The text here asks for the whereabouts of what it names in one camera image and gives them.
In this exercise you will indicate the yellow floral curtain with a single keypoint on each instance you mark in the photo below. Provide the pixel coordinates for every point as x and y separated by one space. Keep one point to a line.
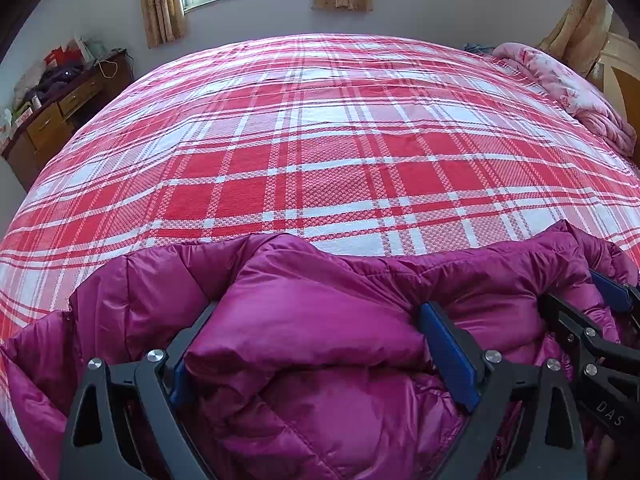
575 35

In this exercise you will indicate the dark clothes pile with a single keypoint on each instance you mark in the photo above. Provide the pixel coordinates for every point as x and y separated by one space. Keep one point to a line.
57 80

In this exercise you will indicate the red plaid bed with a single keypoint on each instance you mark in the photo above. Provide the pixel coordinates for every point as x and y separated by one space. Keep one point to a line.
320 160

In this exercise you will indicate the pink folded quilt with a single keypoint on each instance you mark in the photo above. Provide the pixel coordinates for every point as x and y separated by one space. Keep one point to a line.
565 90

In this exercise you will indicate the red gift bag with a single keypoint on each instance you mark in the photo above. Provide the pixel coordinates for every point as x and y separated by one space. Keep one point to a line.
60 55

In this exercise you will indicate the white paper bag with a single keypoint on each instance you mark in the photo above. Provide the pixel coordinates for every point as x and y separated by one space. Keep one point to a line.
85 50

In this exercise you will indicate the purple puffer jacket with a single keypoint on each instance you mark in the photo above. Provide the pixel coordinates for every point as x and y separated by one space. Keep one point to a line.
320 360

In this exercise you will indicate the blue cloth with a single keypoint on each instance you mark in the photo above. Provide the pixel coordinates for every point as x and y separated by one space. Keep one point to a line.
477 49

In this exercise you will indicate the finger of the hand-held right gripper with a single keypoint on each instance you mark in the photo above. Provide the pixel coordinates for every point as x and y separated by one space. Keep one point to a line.
562 320
610 292

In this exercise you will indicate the wooden bed headboard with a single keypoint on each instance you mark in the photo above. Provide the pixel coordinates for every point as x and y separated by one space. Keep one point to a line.
625 90

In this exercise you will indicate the narrow beige curtain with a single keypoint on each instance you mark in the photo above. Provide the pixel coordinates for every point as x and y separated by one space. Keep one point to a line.
160 5

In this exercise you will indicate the brown wooden desk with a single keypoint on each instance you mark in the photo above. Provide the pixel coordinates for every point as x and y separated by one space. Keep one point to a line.
45 125

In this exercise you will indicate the pale plastic bag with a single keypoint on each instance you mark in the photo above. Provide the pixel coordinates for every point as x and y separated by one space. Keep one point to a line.
27 82

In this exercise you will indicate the white printed bag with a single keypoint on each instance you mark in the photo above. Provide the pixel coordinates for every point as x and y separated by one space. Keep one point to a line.
5 125

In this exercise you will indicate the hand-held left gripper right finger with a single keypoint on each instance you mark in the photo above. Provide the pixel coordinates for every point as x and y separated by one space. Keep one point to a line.
450 360

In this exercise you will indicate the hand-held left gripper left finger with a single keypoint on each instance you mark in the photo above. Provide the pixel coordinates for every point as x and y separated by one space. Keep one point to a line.
177 385

